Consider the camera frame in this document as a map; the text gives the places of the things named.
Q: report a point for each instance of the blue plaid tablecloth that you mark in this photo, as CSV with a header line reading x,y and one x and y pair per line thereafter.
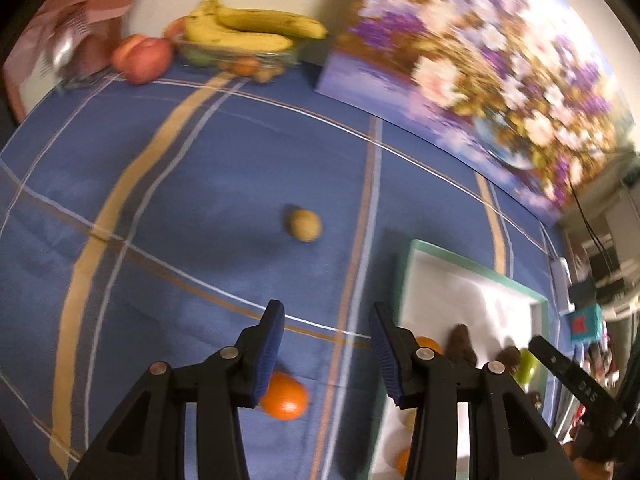
x,y
200,185

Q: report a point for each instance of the flower painting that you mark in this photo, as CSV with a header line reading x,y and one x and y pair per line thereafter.
x,y
450,60

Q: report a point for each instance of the green fruit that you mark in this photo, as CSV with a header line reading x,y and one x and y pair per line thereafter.
x,y
200,58
527,367

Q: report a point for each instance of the dark device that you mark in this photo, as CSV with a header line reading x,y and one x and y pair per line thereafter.
x,y
582,290

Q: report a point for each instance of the large dark avocado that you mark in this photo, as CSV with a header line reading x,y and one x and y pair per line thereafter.
x,y
460,345

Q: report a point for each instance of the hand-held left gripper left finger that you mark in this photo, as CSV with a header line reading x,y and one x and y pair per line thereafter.
x,y
270,340

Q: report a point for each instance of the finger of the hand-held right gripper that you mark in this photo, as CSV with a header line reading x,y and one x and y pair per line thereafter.
x,y
575,380

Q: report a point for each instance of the white box with green rim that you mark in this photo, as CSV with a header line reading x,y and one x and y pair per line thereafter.
x,y
450,290

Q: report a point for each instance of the pink striped cloth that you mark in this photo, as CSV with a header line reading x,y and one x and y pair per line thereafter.
x,y
85,0

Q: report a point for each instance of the white power adapter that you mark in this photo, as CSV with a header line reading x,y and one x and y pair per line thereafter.
x,y
561,275

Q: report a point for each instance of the brown kiwi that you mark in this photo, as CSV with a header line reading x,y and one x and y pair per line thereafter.
x,y
265,75
303,225

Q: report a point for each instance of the red apple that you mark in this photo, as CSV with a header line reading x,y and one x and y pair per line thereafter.
x,y
142,57
175,27

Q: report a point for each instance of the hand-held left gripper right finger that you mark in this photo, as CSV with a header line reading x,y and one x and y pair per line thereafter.
x,y
387,360

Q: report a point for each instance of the small tangerine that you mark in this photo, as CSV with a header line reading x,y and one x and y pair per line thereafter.
x,y
246,66

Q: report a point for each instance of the clear plastic tray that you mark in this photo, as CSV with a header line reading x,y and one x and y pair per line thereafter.
x,y
280,57

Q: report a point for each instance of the clear glass container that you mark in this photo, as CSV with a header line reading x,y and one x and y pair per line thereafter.
x,y
62,55

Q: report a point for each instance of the orange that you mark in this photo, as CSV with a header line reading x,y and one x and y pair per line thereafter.
x,y
402,461
287,397
432,344

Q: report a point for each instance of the teal box with red mark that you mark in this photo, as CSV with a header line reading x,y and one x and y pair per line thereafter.
x,y
582,325

